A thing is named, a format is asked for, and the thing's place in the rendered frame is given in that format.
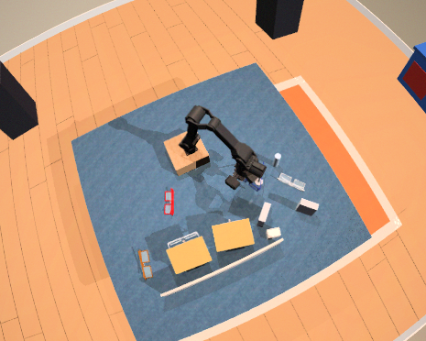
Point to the long white flat bar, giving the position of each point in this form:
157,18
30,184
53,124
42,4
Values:
206,277

